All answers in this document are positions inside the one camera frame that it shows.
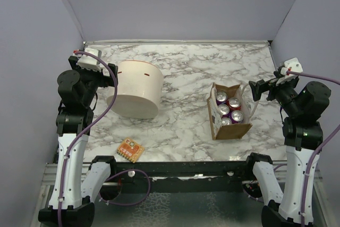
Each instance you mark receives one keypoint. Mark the orange snack packet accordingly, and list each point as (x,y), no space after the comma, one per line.
(130,150)

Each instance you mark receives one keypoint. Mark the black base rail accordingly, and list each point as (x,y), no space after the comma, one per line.
(141,183)

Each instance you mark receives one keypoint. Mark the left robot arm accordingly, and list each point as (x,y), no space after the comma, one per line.
(73,200)

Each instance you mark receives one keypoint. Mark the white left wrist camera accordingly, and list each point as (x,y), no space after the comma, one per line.
(89,63)

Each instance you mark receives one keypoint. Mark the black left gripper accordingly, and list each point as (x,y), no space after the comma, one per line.
(105,81)

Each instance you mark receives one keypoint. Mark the purple soda can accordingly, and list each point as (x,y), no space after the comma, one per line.
(236,116)
(224,109)

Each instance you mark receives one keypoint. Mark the purple soda can carried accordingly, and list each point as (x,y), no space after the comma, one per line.
(221,98)

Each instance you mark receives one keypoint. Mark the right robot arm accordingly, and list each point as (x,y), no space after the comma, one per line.
(291,205)

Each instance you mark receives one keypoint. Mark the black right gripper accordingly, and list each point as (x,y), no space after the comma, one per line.
(261,85)

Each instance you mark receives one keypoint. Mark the white cylindrical bucket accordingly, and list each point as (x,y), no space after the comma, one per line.
(139,90)

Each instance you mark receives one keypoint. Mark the aluminium frame rail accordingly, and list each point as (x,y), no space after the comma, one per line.
(231,170)

